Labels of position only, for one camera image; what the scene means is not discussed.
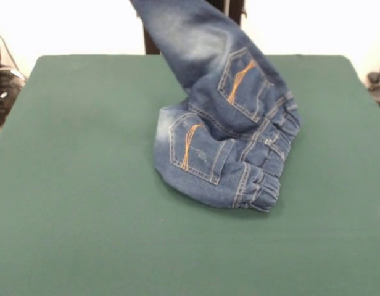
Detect blue denim jeans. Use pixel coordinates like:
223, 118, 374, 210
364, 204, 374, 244
129, 0, 303, 213

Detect dark green table cloth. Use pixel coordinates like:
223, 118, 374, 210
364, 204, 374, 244
0, 54, 380, 296

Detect black equipment pile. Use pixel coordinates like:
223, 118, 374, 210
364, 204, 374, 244
0, 44, 26, 128

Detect black floor device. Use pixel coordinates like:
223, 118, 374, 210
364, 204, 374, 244
366, 71, 380, 117

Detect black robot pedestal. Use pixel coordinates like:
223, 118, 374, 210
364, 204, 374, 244
142, 0, 248, 56

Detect thin grey cable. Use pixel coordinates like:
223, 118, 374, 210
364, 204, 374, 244
0, 26, 27, 83

